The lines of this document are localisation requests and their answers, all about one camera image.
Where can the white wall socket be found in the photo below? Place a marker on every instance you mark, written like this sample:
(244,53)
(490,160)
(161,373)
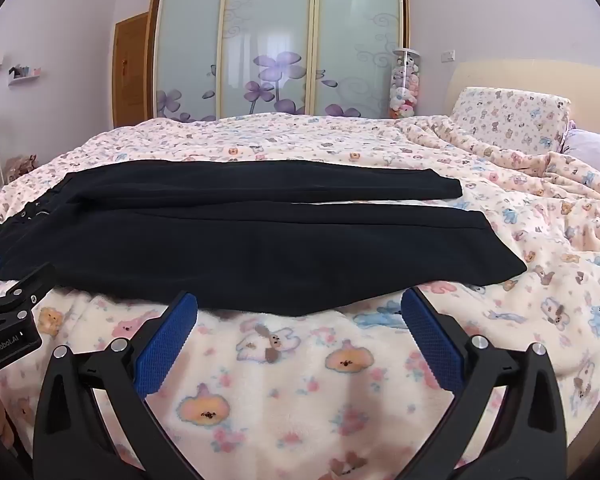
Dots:
(447,56)

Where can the printed fleece blanket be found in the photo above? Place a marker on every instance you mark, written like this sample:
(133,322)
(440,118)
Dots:
(330,385)

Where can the wooden door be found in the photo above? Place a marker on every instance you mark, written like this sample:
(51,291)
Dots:
(130,70)

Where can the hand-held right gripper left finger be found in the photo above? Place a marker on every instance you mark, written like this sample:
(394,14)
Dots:
(172,327)

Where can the printed wedge pillow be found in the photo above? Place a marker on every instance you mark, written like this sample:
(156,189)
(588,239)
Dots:
(510,115)

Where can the black pants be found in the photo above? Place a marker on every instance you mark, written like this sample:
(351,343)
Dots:
(230,245)

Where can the wardrobe with floral glass doors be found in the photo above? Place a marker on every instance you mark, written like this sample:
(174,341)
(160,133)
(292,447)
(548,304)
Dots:
(275,25)

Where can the lilac pillow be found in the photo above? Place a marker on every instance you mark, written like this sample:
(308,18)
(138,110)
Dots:
(592,152)

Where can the brown plush toy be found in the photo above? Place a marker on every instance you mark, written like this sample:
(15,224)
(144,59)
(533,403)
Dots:
(22,166)

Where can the clear cylinder of plush toys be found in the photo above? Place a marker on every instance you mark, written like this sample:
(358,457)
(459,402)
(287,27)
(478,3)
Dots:
(405,85)

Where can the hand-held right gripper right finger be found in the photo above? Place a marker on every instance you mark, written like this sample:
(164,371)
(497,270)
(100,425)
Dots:
(427,332)

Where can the beige headboard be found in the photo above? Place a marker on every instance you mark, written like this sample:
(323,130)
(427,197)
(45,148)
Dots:
(530,77)

